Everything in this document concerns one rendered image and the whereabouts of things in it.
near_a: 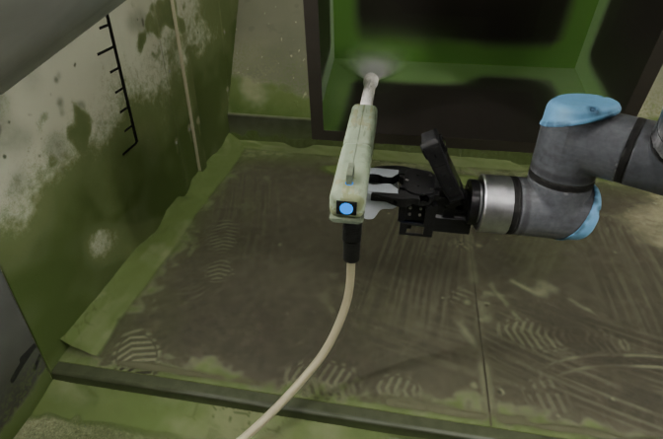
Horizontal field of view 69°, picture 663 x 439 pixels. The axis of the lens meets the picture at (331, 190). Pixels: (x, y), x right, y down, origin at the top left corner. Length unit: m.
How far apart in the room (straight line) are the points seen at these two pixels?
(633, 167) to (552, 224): 0.14
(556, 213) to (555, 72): 0.62
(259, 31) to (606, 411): 1.62
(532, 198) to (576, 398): 0.51
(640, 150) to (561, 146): 0.09
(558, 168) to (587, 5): 0.62
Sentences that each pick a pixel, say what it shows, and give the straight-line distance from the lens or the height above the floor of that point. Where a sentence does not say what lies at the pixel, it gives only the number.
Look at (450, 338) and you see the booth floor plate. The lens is 1.16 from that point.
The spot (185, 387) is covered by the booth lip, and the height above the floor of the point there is 0.04.
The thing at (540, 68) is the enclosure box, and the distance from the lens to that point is 1.33.
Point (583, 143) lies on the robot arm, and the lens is 0.72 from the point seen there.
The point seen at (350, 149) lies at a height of 0.56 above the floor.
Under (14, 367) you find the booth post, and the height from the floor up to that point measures 0.13.
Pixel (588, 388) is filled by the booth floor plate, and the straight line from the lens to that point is 1.17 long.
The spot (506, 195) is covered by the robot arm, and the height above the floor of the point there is 0.52.
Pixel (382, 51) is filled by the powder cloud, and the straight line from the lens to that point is 1.16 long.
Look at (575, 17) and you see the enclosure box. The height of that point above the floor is 0.66.
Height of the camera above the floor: 0.89
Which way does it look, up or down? 32 degrees down
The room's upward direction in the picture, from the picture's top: straight up
